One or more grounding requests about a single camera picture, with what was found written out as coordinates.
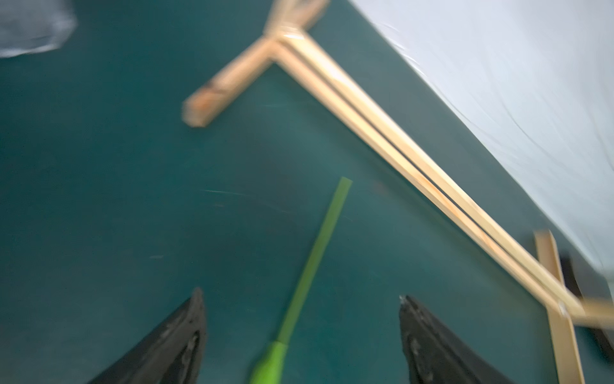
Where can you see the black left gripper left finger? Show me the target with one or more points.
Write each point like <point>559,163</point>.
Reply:
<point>171,353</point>

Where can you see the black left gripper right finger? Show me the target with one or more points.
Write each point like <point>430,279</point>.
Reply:
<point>434,354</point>

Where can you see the orange artificial tulip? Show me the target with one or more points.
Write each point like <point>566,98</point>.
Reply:
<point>269,369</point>

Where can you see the dark stand with copper rod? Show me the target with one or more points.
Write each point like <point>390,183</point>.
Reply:
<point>593,291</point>

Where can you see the clear drinking glass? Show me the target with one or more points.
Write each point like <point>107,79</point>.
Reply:
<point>35,26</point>

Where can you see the wooden clothes rack frame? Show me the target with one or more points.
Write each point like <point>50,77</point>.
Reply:
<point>286,43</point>

